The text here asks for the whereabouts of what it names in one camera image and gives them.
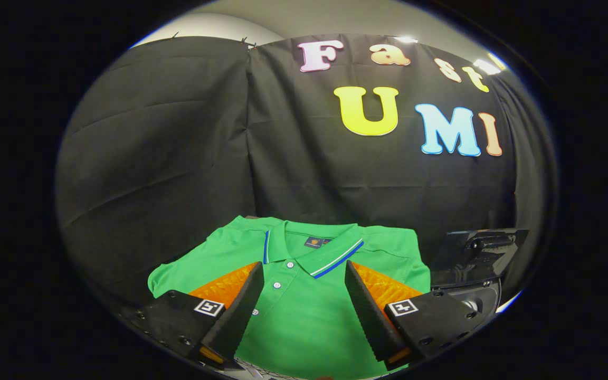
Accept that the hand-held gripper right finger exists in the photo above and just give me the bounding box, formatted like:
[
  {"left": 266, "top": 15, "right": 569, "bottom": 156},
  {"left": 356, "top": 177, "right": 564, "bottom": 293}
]
[{"left": 345, "top": 260, "right": 487, "bottom": 373}]

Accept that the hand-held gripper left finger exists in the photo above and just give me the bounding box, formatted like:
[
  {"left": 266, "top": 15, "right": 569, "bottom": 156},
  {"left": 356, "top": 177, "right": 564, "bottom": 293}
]
[{"left": 125, "top": 261, "right": 265, "bottom": 370}]

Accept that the green polo shirt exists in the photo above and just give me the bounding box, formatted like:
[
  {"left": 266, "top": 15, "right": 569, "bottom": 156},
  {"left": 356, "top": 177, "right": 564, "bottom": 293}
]
[{"left": 147, "top": 215, "right": 432, "bottom": 379}]

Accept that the black backdrop cloth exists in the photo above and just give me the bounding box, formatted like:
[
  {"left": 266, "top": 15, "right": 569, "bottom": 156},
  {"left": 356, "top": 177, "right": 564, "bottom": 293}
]
[{"left": 55, "top": 34, "right": 555, "bottom": 317}]

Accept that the small ceiling light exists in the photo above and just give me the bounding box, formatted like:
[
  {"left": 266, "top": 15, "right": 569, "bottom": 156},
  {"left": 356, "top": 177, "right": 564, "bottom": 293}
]
[{"left": 473, "top": 53, "right": 506, "bottom": 75}]

